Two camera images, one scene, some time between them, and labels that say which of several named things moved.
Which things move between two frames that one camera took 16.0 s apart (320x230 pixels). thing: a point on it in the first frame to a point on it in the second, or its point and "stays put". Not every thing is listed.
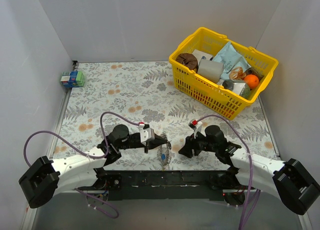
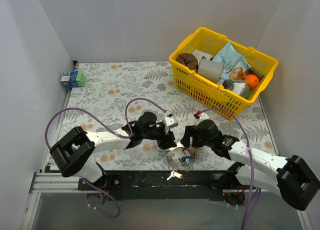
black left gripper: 152,141 to 162,136
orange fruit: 252,81 stays put
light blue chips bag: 231,58 stays put
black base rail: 167,184 stays put
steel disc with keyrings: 163,155 to 180,157
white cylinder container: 210,69 stays put
